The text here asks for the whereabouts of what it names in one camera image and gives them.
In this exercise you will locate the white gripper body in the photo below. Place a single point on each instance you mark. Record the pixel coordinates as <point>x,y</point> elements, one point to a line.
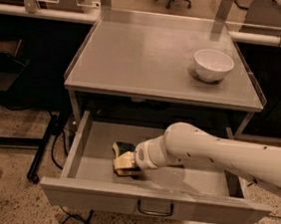
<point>141,156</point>

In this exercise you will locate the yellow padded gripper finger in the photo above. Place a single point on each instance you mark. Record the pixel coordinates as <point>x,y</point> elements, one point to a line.
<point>125,160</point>

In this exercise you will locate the green and yellow sponge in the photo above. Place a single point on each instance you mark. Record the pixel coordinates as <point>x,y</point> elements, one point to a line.
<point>123,147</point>

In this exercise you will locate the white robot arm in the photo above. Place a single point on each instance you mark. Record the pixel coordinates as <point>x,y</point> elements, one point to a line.
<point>183,143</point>

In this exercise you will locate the grey open top drawer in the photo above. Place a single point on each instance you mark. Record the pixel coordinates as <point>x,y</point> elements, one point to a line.
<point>198,191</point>

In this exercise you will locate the grey cabinet table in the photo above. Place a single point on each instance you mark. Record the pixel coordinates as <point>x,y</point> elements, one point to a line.
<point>149,56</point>

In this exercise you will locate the white ceramic bowl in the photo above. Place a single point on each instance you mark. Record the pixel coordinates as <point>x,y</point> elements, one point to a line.
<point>212,65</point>

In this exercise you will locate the black side cart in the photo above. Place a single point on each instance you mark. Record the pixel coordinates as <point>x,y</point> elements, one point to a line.
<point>10,70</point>

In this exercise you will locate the metal drawer handle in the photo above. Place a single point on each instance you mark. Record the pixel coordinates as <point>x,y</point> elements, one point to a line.
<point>155,209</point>

